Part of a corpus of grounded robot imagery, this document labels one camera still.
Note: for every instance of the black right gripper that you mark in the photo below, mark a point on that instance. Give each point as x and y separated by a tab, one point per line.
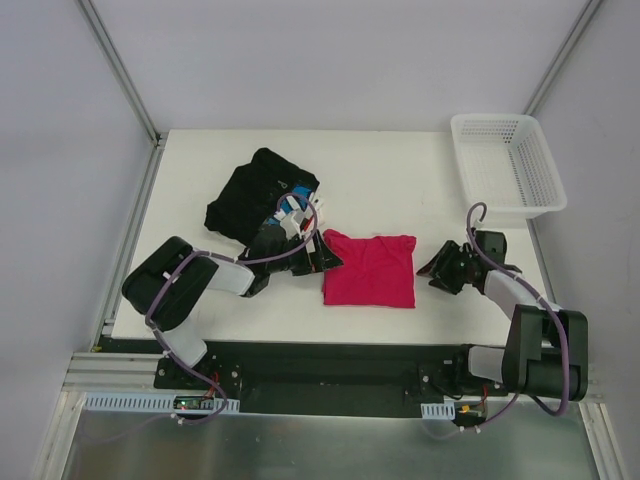
455	267

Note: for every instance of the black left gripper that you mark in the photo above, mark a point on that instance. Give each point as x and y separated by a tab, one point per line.
310	255

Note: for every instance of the pink t shirt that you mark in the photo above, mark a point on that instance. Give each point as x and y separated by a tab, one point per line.
376	271

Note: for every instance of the black t shirt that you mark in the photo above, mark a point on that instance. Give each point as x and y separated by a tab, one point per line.
250	196

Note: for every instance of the white red shirt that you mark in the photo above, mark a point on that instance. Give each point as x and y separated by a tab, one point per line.
311	217

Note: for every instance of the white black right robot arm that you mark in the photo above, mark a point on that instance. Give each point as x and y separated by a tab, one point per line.
546	352

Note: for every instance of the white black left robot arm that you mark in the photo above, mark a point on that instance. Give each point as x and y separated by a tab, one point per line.
167	285

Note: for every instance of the white perforated plastic basket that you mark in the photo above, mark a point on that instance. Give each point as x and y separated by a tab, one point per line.
504	161

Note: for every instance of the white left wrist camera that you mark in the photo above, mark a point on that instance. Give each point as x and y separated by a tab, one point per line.
294	224

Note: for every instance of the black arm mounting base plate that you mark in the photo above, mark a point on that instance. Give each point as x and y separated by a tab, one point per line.
359	380

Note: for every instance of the white slotted cable duct right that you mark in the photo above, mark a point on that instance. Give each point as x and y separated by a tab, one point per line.
444	411

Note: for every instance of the white slotted cable duct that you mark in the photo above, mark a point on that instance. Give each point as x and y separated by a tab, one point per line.
444	411
159	403

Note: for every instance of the aluminium frame rail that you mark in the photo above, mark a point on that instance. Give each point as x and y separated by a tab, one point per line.
93	370

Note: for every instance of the white slotted cable duct left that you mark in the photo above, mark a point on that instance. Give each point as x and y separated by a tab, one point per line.
159	403

